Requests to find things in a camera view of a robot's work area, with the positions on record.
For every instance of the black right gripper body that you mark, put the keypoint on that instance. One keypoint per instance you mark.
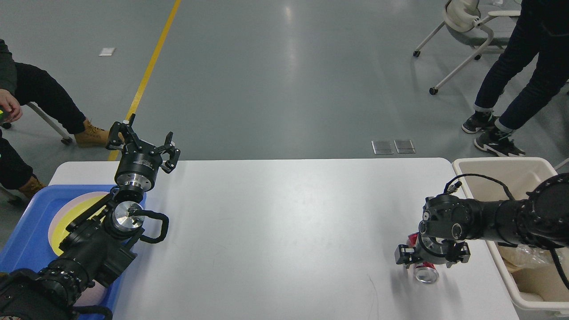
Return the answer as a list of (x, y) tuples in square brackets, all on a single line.
[(432, 249)]

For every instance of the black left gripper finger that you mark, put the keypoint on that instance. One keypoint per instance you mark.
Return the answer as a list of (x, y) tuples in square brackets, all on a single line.
[(122, 138), (173, 152)]

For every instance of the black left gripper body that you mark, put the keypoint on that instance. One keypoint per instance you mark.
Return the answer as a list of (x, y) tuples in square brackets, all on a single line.
[(138, 169)]

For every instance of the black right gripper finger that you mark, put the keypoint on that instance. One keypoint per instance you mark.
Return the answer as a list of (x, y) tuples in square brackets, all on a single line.
[(457, 252), (406, 255)]

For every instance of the crushed red soda can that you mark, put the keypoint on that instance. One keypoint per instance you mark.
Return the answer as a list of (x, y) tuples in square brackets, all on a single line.
[(424, 272)]

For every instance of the aluminium foil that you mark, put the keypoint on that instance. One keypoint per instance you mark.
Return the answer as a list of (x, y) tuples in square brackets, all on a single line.
[(526, 257)]

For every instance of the yellow plate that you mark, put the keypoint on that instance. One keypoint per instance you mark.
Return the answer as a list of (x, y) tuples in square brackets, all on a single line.
[(66, 226)]

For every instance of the pink mug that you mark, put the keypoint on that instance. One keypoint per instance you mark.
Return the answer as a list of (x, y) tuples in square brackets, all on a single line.
[(92, 296)]

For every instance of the brown paper bag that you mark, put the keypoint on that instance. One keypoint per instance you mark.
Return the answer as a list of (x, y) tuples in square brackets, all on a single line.
[(511, 268)]

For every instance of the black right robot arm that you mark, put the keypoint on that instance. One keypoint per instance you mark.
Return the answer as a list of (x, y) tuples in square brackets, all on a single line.
[(448, 222)]

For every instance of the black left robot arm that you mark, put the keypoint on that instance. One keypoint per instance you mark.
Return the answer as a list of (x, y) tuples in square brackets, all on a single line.
[(98, 247)]

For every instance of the tan boot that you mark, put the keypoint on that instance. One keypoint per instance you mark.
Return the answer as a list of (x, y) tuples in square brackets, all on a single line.
[(31, 187), (91, 136)]

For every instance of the chair leg with caster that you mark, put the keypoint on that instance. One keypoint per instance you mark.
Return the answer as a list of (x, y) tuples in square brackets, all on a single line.
[(65, 138)]

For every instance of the pink plate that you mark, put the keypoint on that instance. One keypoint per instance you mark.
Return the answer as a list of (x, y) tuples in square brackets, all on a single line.
[(62, 213)]

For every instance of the beige plastic bin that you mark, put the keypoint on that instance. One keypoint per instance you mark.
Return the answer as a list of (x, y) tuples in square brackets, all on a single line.
[(480, 179)]

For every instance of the metal floor socket plate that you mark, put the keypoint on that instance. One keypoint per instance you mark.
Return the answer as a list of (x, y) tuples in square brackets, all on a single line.
[(382, 147)]

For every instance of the seated person in black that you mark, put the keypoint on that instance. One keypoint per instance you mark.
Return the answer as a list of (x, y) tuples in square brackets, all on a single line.
[(21, 84)]

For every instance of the blue plastic tray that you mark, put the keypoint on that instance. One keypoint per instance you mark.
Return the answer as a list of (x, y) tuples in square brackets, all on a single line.
[(28, 246)]

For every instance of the walking person dark trousers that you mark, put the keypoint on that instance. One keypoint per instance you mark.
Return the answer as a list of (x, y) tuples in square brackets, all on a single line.
[(541, 33)]

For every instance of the white grey office chair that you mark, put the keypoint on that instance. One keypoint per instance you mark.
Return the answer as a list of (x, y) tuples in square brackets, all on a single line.
[(484, 28)]

